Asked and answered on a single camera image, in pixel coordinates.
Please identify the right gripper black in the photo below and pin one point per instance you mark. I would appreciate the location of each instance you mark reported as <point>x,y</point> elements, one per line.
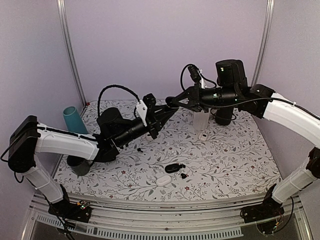
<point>194,98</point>

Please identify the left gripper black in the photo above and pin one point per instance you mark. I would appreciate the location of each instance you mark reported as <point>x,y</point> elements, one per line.
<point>154,123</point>

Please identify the black round earbud case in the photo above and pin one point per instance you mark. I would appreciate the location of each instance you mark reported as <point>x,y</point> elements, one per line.
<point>170,102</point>

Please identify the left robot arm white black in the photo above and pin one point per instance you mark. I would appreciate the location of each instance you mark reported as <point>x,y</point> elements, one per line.
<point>116,132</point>

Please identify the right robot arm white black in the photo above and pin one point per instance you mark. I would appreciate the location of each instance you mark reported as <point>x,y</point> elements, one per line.
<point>232,91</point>

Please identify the black open oval case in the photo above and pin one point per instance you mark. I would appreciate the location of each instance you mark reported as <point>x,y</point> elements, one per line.
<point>173,168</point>

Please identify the white earbud case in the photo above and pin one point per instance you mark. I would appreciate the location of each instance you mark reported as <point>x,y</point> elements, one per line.
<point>163,180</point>

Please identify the white ribbed vase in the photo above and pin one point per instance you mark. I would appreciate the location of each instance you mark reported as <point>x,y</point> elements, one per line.
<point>200,120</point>

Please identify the black cylinder tube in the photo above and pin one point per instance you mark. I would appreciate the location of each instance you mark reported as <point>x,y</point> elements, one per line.
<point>223,117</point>

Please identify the black earbud front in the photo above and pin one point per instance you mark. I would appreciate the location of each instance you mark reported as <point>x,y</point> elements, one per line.
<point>183,175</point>

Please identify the floral table mat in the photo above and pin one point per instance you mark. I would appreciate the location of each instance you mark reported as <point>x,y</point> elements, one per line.
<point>234,161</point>

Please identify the teal cup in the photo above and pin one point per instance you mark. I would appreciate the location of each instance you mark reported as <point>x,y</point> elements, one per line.
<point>73,121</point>

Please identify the dark grey mug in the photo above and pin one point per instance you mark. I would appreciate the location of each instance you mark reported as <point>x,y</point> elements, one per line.
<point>80,166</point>

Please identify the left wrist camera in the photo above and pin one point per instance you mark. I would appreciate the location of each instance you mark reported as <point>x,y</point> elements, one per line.
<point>143,105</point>

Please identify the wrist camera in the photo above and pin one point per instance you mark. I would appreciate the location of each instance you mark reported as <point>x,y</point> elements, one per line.
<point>143,105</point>
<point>197,76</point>

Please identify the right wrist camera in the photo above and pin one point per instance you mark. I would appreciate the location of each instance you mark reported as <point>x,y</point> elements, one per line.
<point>197,76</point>

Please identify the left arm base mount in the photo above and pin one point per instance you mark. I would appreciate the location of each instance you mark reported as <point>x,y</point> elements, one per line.
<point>70,211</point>

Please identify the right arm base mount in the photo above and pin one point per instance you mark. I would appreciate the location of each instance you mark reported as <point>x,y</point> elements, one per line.
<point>269,208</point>

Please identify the left metal corner post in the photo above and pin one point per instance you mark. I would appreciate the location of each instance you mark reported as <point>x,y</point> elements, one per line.
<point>62,13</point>

